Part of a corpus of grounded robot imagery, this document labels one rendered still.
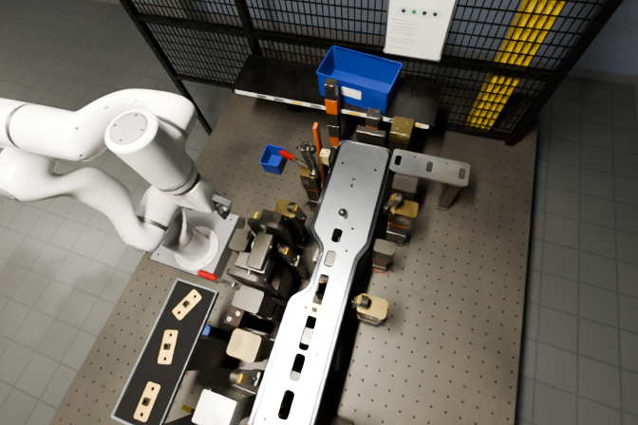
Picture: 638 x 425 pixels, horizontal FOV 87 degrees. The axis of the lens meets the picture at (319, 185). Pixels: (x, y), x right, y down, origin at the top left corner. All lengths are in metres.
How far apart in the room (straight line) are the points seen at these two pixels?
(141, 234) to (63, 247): 1.89
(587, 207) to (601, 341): 0.81
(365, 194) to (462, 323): 0.63
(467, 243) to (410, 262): 0.26
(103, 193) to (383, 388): 1.14
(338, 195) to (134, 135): 0.85
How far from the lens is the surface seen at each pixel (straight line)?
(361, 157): 1.35
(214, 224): 1.57
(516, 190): 1.77
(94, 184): 1.07
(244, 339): 1.12
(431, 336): 1.49
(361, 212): 1.25
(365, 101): 1.42
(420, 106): 1.48
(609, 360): 2.54
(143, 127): 0.59
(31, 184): 1.00
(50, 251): 3.08
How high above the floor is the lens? 2.16
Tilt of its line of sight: 63 degrees down
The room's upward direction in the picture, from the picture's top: 12 degrees counter-clockwise
